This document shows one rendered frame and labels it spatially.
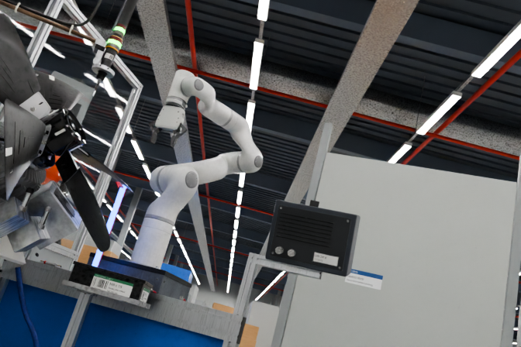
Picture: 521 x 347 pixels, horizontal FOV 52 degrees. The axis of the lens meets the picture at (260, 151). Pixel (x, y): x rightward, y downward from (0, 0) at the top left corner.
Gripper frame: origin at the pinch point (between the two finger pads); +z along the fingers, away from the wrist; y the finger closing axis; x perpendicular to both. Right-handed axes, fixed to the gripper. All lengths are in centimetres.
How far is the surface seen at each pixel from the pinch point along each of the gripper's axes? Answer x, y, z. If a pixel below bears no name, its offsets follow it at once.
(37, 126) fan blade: 76, -6, 30
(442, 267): -127, -119, -1
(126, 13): 52, 0, -23
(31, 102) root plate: 68, 5, 20
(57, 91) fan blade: 50, 14, 7
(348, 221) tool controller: 22, -80, 24
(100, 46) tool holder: 54, 3, -8
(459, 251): -126, -127, -12
